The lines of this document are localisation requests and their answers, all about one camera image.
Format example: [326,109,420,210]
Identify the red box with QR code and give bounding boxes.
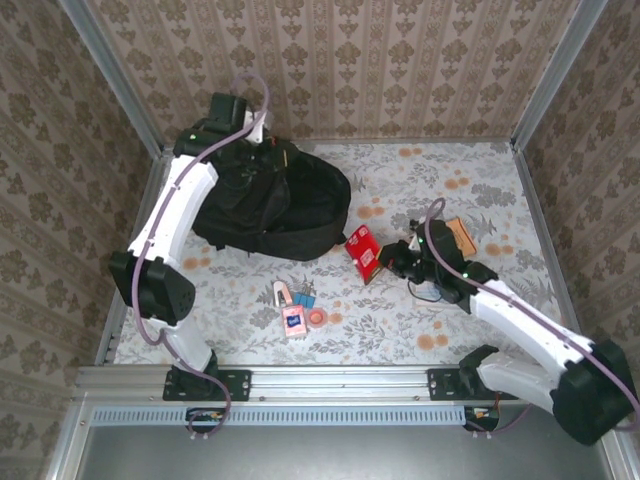
[343,223,386,286]

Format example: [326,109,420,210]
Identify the grey metal sheet panel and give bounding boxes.
[74,404,616,480]

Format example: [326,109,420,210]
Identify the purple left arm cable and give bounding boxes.
[130,72,271,444]

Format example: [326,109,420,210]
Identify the grey slotted cable duct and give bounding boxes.
[91,404,474,427]

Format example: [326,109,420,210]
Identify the wide aluminium base rail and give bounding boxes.
[74,363,611,401]

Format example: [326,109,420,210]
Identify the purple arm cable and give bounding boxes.
[130,72,271,444]
[423,197,640,441]

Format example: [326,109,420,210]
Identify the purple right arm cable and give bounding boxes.
[423,197,640,441]

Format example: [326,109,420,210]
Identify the thin aluminium edge strip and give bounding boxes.
[159,135,516,149]

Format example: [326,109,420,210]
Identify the orange paperback book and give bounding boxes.
[444,217,479,256]

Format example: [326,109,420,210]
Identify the aluminium side rail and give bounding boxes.
[93,149,169,366]
[510,147,594,365]

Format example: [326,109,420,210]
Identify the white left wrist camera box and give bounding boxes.
[243,110,276,146]

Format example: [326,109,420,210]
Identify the black backpack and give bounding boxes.
[192,137,353,262]

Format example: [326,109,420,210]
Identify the pink tissue pack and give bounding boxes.
[281,304,308,338]

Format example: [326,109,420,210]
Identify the aluminium corner post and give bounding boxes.
[510,0,609,151]
[58,0,165,159]

